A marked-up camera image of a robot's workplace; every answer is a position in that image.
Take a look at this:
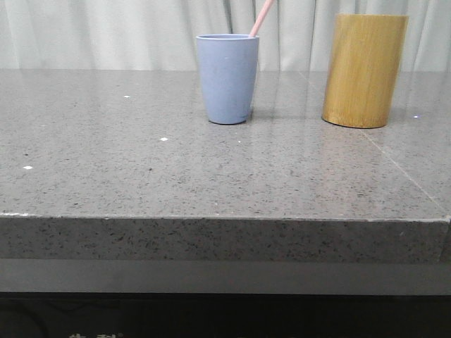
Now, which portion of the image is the dark cabinet under counter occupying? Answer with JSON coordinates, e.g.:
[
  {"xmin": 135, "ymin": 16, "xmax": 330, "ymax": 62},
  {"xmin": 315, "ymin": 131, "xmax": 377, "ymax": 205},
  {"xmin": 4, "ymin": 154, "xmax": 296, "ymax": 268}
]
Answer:
[{"xmin": 1, "ymin": 258, "xmax": 450, "ymax": 337}]

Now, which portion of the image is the white curtain backdrop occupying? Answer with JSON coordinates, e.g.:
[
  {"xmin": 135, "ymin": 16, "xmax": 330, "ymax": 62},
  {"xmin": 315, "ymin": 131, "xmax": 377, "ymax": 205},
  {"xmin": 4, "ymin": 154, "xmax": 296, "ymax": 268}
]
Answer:
[{"xmin": 1, "ymin": 1, "xmax": 450, "ymax": 72}]

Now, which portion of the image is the pink chopstick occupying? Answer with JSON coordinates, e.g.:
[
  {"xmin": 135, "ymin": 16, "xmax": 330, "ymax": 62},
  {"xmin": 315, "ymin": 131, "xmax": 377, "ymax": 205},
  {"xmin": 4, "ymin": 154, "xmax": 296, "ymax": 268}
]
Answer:
[{"xmin": 249, "ymin": 0, "xmax": 275, "ymax": 38}]

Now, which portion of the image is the bamboo wooden holder cup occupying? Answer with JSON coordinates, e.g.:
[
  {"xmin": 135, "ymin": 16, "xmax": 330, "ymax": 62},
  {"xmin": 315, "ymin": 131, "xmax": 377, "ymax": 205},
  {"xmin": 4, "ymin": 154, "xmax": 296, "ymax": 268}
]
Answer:
[{"xmin": 322, "ymin": 13, "xmax": 409, "ymax": 129}]

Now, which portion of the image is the blue plastic cup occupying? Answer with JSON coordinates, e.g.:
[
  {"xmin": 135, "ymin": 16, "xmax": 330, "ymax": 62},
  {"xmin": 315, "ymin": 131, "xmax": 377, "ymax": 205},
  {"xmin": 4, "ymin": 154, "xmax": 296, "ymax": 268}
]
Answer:
[{"xmin": 196, "ymin": 34, "xmax": 259, "ymax": 125}]

